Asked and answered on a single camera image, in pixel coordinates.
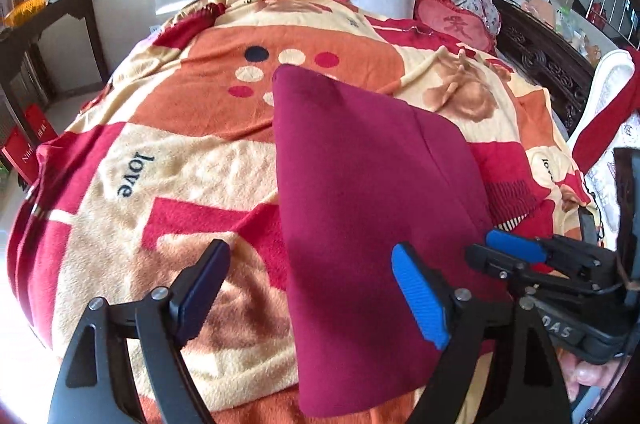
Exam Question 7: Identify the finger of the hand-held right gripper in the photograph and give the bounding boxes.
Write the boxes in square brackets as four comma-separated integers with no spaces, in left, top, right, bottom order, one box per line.
[485,229,602,268]
[465,244,576,287]

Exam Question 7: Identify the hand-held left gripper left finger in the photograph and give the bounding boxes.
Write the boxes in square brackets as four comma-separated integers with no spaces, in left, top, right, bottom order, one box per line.
[47,239,232,424]

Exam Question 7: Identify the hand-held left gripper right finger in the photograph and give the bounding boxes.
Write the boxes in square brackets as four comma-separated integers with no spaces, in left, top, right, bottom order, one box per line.
[391,243,573,424]

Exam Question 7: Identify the maroon knit garment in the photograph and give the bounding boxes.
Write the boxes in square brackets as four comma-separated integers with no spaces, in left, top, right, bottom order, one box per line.
[272,65,507,420]

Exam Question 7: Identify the person's right hand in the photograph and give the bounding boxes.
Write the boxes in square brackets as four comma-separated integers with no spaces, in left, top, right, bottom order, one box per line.
[560,348,624,405]

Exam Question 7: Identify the red scarf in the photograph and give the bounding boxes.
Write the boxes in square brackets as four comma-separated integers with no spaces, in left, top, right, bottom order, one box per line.
[572,49,640,166]

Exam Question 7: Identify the white padded cloth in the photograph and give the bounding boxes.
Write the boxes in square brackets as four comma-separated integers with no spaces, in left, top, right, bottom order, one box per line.
[567,46,640,250]

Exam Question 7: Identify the printed red orange blanket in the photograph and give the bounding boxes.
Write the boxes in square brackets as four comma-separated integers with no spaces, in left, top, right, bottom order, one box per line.
[7,0,601,424]

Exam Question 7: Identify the dark carved wooden headboard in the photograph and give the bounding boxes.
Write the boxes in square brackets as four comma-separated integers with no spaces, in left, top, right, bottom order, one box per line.
[487,0,597,136]

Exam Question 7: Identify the red gift boxes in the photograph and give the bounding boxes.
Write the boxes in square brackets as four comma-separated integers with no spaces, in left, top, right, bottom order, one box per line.
[0,126,39,186]

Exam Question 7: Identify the red paper bag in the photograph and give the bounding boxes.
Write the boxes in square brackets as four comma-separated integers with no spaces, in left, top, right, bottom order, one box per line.
[25,104,59,146]

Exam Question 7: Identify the cluttered bedside packets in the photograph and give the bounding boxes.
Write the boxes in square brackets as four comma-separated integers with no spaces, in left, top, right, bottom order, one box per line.
[520,0,601,61]

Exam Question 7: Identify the dark wooden table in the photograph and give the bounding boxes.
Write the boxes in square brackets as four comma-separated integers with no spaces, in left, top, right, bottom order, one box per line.
[0,0,109,121]

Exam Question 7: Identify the orange yellow object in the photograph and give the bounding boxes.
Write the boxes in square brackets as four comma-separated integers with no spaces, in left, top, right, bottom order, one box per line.
[2,0,51,28]

